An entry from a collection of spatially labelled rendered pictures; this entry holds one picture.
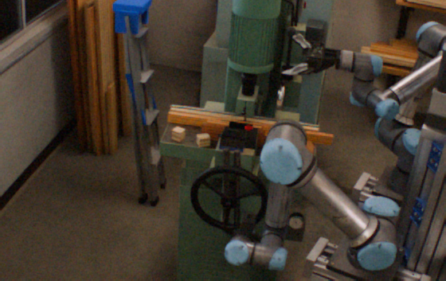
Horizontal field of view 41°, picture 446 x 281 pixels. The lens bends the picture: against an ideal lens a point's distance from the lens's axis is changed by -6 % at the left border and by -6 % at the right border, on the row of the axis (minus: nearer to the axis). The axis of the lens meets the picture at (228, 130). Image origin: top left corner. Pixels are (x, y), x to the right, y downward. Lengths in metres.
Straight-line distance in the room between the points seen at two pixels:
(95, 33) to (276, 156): 2.16
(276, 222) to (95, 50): 2.00
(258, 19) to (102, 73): 1.70
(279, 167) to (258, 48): 0.69
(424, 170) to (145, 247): 1.69
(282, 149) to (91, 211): 2.01
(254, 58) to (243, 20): 0.15
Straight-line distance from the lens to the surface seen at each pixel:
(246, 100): 2.40
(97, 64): 3.74
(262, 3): 2.20
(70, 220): 3.48
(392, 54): 4.30
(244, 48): 2.27
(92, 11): 3.60
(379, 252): 1.85
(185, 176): 2.48
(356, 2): 4.65
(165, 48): 5.09
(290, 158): 1.68
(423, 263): 2.24
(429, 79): 2.25
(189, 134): 2.47
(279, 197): 1.95
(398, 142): 2.42
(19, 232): 3.43
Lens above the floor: 2.18
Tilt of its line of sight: 30 degrees down
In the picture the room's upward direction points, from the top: 5 degrees clockwise
